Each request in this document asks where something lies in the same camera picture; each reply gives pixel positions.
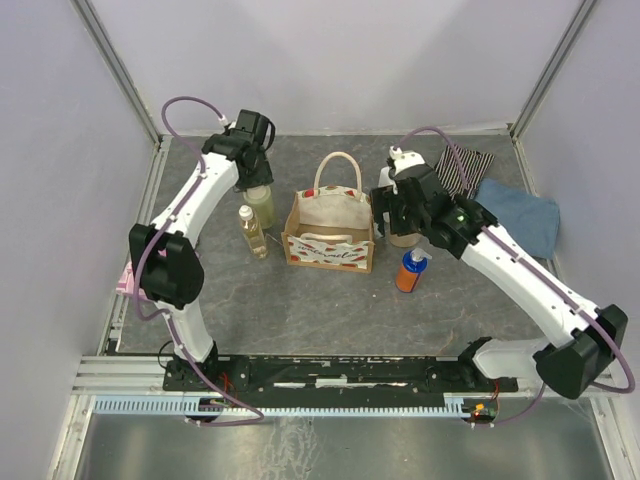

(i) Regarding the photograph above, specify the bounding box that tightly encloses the aluminium frame post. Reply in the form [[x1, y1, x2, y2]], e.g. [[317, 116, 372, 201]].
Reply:
[[509, 0, 600, 141], [70, 0, 162, 144]]

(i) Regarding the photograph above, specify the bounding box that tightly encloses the watermelon print canvas bag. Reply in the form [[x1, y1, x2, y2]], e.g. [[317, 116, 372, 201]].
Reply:
[[282, 151, 375, 274]]

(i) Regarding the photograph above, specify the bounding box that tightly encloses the clear yellow liquid bottle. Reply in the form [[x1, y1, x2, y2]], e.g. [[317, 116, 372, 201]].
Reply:
[[238, 205, 268, 259]]

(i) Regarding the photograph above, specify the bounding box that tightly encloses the pink printed cloth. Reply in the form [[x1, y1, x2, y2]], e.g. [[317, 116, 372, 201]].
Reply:
[[115, 259, 135, 299]]

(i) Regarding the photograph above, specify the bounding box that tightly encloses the blue towel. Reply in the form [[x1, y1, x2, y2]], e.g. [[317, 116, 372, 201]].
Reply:
[[475, 179, 560, 260]]

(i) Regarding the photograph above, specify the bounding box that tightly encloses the left aluminium frame post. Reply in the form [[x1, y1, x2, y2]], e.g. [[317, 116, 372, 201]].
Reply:
[[70, 0, 162, 144]]

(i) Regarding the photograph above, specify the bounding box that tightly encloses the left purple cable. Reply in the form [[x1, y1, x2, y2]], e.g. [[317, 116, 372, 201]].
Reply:
[[132, 94, 266, 429]]

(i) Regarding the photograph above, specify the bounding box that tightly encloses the right aluminium frame post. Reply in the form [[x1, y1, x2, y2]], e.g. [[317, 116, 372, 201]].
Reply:
[[509, 0, 600, 141]]

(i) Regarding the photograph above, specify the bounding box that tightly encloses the light blue cable duct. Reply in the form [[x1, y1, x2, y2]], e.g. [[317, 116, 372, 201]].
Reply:
[[93, 394, 470, 420]]

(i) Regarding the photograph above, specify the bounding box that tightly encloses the aluminium front rail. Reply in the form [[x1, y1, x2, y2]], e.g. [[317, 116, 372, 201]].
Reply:
[[72, 355, 593, 399]]

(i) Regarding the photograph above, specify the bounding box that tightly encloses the green bottle cream cap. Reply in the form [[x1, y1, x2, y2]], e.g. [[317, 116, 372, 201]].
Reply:
[[243, 185, 276, 229]]

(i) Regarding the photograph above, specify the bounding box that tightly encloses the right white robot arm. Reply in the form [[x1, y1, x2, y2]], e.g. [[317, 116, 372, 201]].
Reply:
[[370, 155, 635, 399]]

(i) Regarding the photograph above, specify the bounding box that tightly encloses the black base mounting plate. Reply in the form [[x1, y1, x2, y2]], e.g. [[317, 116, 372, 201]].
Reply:
[[162, 352, 519, 407]]

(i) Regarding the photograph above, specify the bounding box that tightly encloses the striped cloth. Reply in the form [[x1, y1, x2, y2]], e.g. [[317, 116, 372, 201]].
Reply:
[[435, 145, 495, 198]]

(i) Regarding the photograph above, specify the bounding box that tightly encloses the beige pump bottle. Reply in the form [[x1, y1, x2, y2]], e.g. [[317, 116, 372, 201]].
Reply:
[[389, 233, 421, 249]]

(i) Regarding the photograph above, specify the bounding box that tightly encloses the orange bottle blue pump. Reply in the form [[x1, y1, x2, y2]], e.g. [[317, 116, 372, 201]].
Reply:
[[395, 247, 431, 293]]

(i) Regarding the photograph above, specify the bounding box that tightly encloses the white bottle black cap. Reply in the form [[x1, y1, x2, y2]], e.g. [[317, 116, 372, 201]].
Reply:
[[378, 166, 397, 192]]

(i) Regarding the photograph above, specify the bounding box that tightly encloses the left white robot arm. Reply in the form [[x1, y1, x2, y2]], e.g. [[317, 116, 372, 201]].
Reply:
[[129, 109, 275, 390]]

